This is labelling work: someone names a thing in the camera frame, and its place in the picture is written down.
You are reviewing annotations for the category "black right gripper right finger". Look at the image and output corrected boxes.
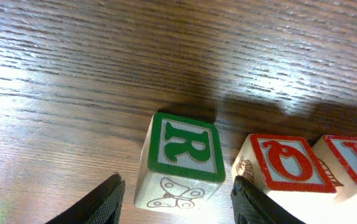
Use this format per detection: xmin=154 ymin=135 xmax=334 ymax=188
xmin=231 ymin=175 xmax=304 ymax=224

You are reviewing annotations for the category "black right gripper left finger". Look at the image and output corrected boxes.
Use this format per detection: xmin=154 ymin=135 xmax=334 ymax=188
xmin=47 ymin=172 xmax=125 ymax=224

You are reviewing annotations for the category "blue edged wooden block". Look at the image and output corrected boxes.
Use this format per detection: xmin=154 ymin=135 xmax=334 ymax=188
xmin=230 ymin=133 xmax=347 ymax=224

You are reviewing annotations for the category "green R wooden block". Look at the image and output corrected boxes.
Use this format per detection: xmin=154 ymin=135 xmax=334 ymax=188
xmin=134 ymin=112 xmax=226 ymax=214

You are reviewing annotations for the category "blue lettered wooden block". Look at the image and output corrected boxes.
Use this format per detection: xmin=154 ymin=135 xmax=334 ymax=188
xmin=312 ymin=135 xmax=357 ymax=204

